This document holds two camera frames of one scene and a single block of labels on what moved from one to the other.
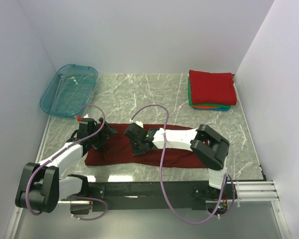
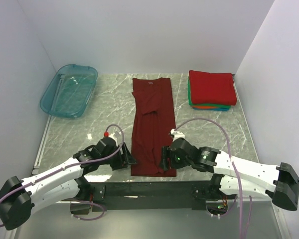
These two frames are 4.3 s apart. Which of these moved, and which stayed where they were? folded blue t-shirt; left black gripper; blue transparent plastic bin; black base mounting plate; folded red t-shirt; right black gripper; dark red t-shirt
Moved: left black gripper; right black gripper; dark red t-shirt
Stayed: blue transparent plastic bin; folded red t-shirt; black base mounting plate; folded blue t-shirt
